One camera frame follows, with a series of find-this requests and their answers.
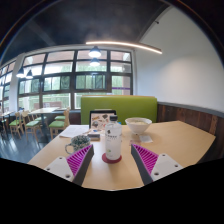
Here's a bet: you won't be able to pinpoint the flat round red coaster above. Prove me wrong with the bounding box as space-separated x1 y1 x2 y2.
101 152 123 165

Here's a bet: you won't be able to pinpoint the white ceramic bowl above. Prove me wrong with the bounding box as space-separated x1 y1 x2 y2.
124 116 153 136

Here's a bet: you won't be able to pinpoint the group of green-seated wooden chairs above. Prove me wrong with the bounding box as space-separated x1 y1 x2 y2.
0 107 72 141

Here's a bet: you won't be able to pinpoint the green upholstered bench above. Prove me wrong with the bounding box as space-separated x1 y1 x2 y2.
80 95 158 126

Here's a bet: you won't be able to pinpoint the small dark box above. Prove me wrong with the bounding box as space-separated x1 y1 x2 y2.
87 132 102 142

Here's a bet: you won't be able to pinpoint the light wooden dining table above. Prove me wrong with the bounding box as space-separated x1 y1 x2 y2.
29 106 63 141

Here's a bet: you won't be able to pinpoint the clear plastic water bottle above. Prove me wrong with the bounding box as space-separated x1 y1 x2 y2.
104 114 123 162

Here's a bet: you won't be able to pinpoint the white paper napkin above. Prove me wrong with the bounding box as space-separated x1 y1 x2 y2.
138 134 154 144

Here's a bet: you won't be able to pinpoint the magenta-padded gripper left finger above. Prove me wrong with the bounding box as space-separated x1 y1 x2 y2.
43 143 95 187

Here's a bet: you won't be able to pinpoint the curved linear ceiling light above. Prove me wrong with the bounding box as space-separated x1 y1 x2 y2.
85 40 163 55

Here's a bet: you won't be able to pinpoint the group of pendant lamps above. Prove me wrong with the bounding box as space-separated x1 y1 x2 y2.
14 45 103 80

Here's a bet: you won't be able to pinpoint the white paper sheets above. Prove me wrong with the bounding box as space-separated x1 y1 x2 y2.
58 124 91 139

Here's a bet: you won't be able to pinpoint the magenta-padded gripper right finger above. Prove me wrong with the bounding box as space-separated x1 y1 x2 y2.
130 143 184 186

